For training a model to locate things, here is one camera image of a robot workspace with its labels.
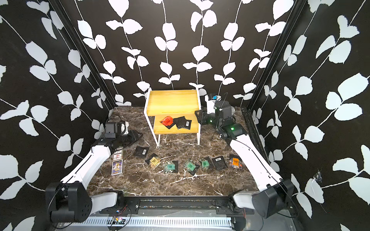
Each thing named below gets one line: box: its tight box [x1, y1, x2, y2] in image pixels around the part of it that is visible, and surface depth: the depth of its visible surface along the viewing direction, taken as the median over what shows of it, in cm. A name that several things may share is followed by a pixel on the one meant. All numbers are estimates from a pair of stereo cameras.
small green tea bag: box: [198, 157, 210, 170], surface depth 91 cm
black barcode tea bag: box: [211, 155, 228, 171], surface depth 92 cm
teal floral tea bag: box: [162, 160, 179, 174], surface depth 90 cm
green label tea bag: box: [183, 160, 201, 176], surface depth 90 cm
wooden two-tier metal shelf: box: [143, 87, 201, 148], surface depth 88 cm
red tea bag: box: [159, 115, 174, 127], surface depth 92 cm
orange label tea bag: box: [228, 157, 243, 169], surface depth 92 cm
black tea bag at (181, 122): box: [173, 115, 192, 130], surface depth 91 cm
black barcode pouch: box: [134, 145, 149, 158], surface depth 97 cm
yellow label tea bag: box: [149, 156, 163, 169], surface depth 92 cm
